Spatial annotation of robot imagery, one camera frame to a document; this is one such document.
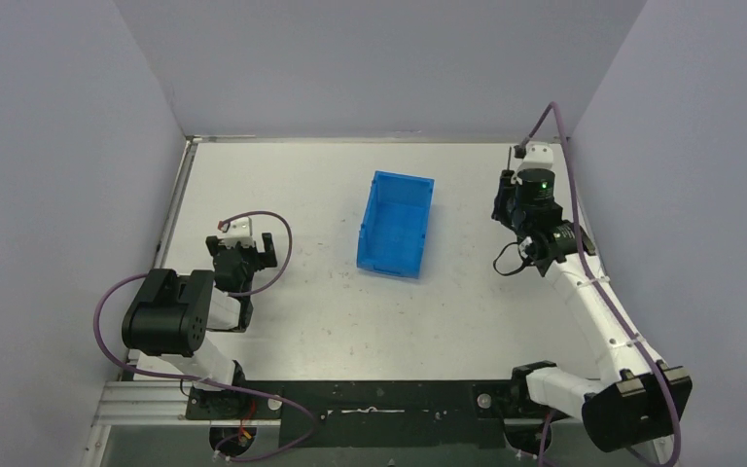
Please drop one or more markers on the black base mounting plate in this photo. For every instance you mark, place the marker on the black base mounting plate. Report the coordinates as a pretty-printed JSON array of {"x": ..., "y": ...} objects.
[{"x": 387, "y": 430}]

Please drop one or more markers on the orange black screwdriver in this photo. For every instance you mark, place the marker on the orange black screwdriver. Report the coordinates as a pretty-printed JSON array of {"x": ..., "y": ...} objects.
[{"x": 509, "y": 164}]

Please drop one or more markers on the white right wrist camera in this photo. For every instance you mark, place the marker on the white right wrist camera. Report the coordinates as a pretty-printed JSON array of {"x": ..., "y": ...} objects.
[{"x": 533, "y": 155}]

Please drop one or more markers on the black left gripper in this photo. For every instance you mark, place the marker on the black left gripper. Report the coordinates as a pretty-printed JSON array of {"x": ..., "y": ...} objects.
[{"x": 252, "y": 257}]

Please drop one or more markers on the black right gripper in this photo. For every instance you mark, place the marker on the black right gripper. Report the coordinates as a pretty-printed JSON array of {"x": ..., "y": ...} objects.
[{"x": 504, "y": 215}]

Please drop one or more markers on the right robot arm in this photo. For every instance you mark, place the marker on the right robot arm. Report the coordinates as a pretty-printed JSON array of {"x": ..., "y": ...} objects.
[{"x": 637, "y": 397}]

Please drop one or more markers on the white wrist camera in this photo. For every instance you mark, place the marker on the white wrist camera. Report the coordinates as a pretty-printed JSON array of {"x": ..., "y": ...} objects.
[
  {"x": 533, "y": 155},
  {"x": 237, "y": 232}
]

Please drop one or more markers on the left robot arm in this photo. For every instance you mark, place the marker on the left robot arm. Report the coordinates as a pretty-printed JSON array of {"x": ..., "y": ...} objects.
[{"x": 171, "y": 315}]

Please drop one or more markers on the blue plastic bin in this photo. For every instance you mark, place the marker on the blue plastic bin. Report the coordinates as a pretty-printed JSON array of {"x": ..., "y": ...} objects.
[{"x": 393, "y": 231}]

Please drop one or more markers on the aluminium left table rail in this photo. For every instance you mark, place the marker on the aluminium left table rail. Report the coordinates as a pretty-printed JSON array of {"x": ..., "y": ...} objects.
[{"x": 176, "y": 198}]

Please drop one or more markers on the aluminium back table rail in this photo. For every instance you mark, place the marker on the aluminium back table rail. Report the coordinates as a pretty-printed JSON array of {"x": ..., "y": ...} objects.
[{"x": 375, "y": 139}]

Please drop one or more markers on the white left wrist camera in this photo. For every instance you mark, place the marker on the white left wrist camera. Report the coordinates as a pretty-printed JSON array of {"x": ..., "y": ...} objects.
[{"x": 237, "y": 232}]

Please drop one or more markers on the aluminium front frame rail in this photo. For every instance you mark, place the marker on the aluminium front frame rail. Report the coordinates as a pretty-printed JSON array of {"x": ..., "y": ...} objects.
[{"x": 163, "y": 402}]

